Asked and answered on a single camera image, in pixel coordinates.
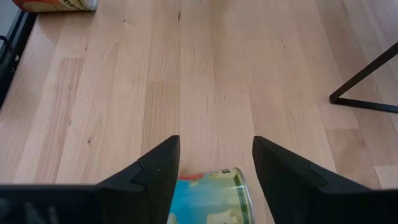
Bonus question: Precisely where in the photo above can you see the tomatoes label tin can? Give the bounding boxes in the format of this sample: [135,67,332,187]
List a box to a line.
[167,167,255,224]

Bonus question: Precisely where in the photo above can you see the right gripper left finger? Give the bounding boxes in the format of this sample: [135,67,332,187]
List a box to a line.
[98,134,182,224]

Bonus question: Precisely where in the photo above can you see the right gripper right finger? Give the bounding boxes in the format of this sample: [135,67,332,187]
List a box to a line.
[252,135,374,224]

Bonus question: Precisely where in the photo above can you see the pineapple label tin can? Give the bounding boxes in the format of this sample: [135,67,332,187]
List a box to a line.
[11,0,99,13]

